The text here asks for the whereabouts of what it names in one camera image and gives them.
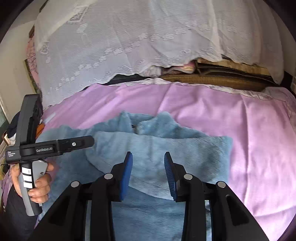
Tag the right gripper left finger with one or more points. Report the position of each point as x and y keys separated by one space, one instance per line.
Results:
x=66 y=218

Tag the blue fleece jacket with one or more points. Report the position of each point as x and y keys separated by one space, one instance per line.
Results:
x=148 y=212

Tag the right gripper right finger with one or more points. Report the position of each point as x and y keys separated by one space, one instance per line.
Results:
x=230 y=219

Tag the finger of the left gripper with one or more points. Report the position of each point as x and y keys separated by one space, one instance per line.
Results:
x=28 y=120
x=59 y=147

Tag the pink floral folded bedding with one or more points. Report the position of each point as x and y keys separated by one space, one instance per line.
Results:
x=188 y=68

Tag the white lace cover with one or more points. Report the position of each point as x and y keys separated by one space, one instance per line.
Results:
x=79 y=43

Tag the pink floral cloth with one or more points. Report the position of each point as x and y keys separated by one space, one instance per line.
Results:
x=31 y=59

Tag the person's left hand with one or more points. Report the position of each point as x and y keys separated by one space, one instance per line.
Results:
x=42 y=186

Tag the pink bed sheet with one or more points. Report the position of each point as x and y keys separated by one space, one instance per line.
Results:
x=261 y=124

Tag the woven bamboo mat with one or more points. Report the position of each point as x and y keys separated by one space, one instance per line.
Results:
x=226 y=73

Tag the orange folded garment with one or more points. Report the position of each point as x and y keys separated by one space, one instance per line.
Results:
x=40 y=129

